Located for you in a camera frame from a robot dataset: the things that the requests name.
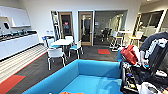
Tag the blue seat chair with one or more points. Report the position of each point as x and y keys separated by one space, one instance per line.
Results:
x=76 y=47

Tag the white chair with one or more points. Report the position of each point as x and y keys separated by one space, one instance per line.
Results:
x=56 y=53
x=69 y=37
x=50 y=41

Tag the large blue sofa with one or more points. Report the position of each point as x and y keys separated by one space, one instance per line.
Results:
x=93 y=68

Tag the black office chair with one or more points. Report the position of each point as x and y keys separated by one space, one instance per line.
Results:
x=106 y=34

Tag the small blue sofa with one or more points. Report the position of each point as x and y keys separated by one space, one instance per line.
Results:
x=120 y=56

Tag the white tall shelf rack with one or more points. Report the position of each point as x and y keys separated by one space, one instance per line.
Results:
x=55 y=23

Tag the blue bin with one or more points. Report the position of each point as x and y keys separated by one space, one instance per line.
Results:
x=45 y=40

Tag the red bag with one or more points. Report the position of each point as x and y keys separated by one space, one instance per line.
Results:
x=129 y=55

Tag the white kitchen lower cabinets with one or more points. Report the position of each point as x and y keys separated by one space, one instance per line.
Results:
x=16 y=45

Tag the white bag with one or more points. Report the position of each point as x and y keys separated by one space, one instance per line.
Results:
x=150 y=88

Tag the wooden frame glass door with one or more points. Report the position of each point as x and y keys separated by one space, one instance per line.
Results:
x=66 y=25
x=86 y=28

